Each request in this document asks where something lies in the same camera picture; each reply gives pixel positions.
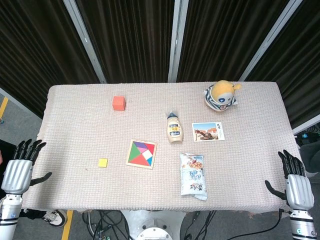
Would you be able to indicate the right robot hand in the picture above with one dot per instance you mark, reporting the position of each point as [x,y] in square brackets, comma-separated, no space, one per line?
[298,190]

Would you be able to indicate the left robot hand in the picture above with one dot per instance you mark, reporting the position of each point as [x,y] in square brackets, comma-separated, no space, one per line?
[17,175]

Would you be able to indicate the small yellow cube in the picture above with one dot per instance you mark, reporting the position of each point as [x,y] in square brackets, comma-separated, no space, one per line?
[103,163]

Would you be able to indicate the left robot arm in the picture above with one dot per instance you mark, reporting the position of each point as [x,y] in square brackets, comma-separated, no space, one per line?
[8,217]

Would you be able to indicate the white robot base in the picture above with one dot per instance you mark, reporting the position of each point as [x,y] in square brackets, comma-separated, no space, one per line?
[152,225]

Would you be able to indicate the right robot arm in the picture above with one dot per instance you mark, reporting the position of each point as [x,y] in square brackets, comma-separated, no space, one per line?
[303,225]

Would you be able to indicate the green triangle tangram piece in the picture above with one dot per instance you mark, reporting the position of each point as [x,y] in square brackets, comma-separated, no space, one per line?
[133,152]

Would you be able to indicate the large red triangle tangram piece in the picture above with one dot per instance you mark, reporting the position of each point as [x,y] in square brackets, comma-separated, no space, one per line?
[141,161]

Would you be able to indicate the purple tangram piece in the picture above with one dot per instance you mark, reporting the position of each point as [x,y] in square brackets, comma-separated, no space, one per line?
[140,145]

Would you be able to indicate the pink tangram piece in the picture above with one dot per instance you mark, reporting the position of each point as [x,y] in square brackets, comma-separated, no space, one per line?
[144,150]

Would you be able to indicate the white square puzzle piece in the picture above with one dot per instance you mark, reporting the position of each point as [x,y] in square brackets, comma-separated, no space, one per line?
[148,155]

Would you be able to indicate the blue triangle puzzle piece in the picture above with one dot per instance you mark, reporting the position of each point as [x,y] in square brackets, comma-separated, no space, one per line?
[150,162]

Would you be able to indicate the small red triangle tangram piece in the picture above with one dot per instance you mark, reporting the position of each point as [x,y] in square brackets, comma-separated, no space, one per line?
[151,148]

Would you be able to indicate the white black sneaker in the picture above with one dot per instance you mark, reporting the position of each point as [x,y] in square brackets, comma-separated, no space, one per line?
[56,217]

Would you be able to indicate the beige woven tablecloth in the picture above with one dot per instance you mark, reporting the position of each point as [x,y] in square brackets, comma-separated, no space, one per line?
[87,130]

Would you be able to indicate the white snack bag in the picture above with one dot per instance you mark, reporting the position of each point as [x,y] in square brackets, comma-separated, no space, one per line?
[193,177]

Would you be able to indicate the picture postcard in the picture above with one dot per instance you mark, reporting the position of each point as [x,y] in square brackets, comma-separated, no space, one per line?
[208,131]

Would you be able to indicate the black pleated curtain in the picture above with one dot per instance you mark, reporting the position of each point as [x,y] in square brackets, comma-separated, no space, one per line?
[37,55]
[220,37]
[302,75]
[130,37]

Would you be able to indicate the yellow plush toy striped shirt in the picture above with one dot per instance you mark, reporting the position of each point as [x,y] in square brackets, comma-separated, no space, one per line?
[220,96]

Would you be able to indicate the orange cube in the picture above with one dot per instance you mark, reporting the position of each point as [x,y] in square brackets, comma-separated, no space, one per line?
[118,103]

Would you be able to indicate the mayonnaise squeeze bottle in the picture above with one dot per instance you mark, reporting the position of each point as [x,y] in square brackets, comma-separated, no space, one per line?
[175,130]

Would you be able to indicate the grey metal frame pole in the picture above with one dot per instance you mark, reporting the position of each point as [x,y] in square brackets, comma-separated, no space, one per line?
[177,40]
[306,128]
[271,37]
[85,41]

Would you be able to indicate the wooden tangram puzzle tray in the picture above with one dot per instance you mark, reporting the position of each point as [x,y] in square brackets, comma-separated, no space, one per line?
[153,160]

